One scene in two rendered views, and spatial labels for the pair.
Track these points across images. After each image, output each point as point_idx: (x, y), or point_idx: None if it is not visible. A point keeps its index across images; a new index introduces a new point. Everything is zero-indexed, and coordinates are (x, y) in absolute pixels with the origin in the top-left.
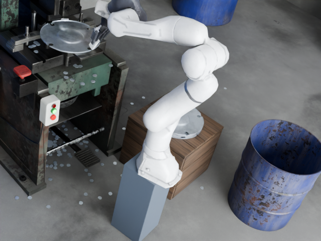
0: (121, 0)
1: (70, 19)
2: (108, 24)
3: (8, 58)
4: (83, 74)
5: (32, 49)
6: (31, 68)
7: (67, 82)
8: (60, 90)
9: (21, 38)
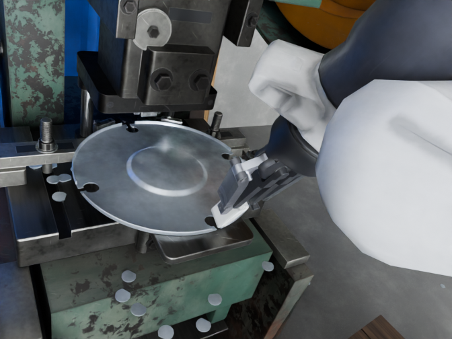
0: (441, 16)
1: (195, 127)
2: (327, 159)
3: (2, 198)
4: (185, 284)
5: (57, 186)
6: (17, 251)
7: (127, 307)
8: (103, 325)
9: (24, 152)
